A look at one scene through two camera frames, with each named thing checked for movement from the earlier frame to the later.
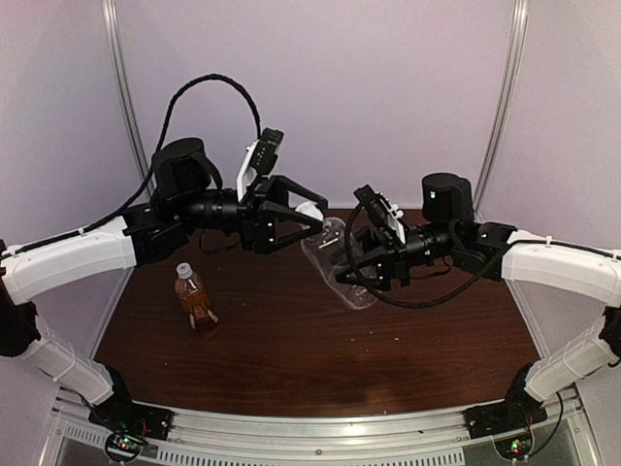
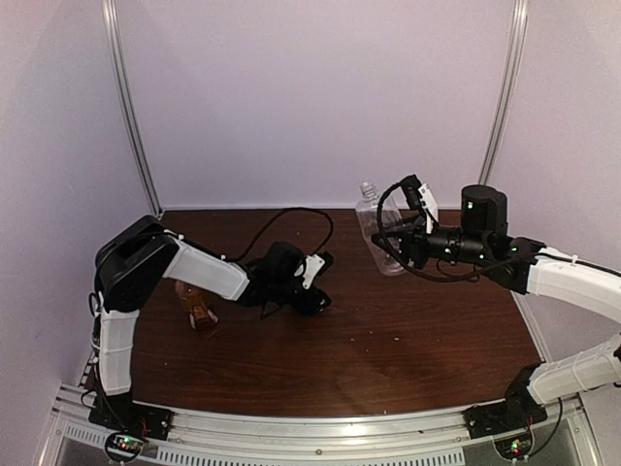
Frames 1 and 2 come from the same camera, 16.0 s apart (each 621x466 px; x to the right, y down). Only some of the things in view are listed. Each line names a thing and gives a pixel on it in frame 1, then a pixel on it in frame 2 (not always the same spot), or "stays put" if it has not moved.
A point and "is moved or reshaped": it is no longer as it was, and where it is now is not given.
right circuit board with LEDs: [516, 447] stays put
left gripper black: [255, 216] -> [310, 306]
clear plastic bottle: [328, 250] is moved or reshaped
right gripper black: [391, 260] -> [412, 239]
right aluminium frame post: [508, 80] stays put
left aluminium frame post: [123, 83] stays put
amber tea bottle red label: [195, 302] stays put
